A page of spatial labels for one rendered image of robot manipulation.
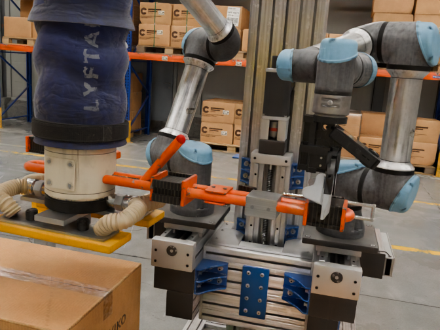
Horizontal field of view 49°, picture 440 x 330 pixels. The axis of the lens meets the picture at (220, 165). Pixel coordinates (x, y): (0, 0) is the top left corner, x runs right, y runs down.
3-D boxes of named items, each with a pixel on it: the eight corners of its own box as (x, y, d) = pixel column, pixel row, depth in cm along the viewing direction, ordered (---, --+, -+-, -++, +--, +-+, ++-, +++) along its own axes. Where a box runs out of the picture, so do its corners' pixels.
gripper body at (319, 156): (301, 165, 106) (308, 112, 104) (341, 171, 104) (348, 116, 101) (296, 172, 99) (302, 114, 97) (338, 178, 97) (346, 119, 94)
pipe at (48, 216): (-13, 211, 114) (-13, 188, 113) (54, 188, 137) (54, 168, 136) (114, 236, 104) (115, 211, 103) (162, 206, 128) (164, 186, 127)
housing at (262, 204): (243, 215, 104) (245, 196, 103) (251, 207, 111) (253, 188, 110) (275, 220, 102) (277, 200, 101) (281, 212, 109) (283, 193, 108)
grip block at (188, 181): (147, 201, 109) (148, 177, 108) (165, 192, 118) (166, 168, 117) (181, 207, 107) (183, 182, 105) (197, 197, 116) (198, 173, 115)
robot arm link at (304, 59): (355, 19, 146) (272, 42, 110) (392, 19, 140) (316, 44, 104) (354, 57, 150) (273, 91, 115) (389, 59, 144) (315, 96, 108)
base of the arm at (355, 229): (317, 220, 162) (320, 192, 160) (363, 226, 159) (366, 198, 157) (314, 234, 148) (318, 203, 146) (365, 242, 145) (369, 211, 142)
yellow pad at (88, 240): (-19, 228, 113) (-19, 207, 112) (12, 216, 122) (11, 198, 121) (109, 255, 103) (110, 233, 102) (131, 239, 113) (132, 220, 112)
